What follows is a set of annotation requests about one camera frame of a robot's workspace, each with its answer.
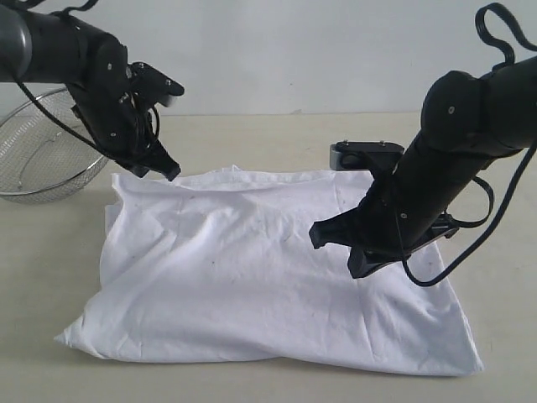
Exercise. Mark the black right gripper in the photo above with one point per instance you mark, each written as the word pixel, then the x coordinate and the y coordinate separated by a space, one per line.
pixel 385 227

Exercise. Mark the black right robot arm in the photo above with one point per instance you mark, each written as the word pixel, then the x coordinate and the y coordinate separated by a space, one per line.
pixel 466 123

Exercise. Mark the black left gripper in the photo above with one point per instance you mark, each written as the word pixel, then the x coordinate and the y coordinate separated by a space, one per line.
pixel 125 131

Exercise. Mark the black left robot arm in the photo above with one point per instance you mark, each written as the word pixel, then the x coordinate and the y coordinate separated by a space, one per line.
pixel 59 48

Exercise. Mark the metal mesh basket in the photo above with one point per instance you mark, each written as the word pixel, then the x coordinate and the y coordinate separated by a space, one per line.
pixel 41 162

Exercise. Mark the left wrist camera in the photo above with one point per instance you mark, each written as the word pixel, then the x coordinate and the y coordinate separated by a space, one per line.
pixel 153 86

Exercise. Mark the white t-shirt red print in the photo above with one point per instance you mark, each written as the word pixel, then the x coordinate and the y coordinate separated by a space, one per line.
pixel 219 267

